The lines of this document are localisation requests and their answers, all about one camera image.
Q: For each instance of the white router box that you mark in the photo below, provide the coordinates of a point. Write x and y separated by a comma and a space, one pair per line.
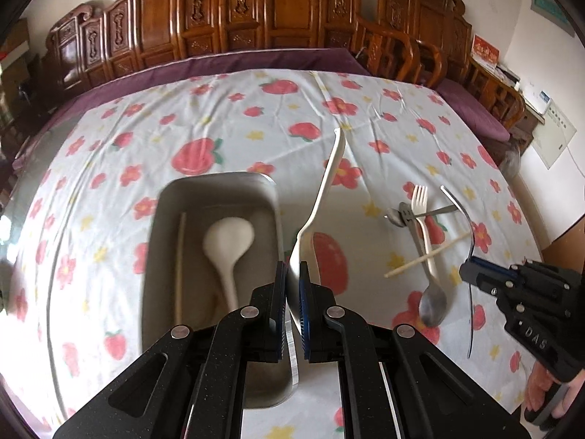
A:
536, 98

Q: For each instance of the chopstick inside box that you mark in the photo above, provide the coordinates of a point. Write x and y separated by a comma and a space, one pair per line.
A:
179, 261

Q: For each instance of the cream plastic spoon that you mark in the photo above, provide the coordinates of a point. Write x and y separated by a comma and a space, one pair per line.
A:
224, 243
303, 250

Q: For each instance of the wooden side table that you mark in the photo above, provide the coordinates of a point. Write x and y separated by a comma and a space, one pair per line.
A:
522, 131

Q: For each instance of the grey rectangular utensil box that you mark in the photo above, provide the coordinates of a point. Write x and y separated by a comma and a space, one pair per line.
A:
205, 200

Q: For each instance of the green wall sign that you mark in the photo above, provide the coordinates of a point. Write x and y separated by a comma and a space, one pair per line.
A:
550, 10

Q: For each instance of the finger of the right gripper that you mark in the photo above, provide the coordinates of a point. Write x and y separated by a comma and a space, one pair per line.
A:
490, 289
471, 269

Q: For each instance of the carved wooden long bench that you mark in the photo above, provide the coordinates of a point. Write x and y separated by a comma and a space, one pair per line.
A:
90, 46

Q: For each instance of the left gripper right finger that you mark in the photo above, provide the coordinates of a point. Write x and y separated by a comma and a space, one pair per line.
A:
395, 383

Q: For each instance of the red calendar card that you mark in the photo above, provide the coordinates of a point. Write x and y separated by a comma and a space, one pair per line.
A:
484, 53

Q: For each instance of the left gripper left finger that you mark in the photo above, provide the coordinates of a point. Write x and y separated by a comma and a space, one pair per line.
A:
190, 383

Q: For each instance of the purple seat cushion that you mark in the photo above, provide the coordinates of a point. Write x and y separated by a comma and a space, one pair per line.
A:
477, 118

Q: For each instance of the cream plastic fork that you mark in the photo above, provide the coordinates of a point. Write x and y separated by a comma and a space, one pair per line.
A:
418, 208

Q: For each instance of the floral white tablecloth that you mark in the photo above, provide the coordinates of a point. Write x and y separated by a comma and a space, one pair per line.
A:
84, 205

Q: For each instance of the small steel spoon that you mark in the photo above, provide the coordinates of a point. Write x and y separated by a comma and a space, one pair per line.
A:
401, 217

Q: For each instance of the stainless steel spoon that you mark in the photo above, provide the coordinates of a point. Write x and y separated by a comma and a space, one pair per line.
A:
432, 306

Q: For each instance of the light wooden chopstick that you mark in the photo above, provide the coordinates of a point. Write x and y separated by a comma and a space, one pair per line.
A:
427, 256

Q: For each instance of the person's right hand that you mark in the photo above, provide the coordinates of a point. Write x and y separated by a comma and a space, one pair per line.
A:
540, 382

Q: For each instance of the carved wooden armchair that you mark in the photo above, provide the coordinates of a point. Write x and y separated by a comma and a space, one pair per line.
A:
429, 40

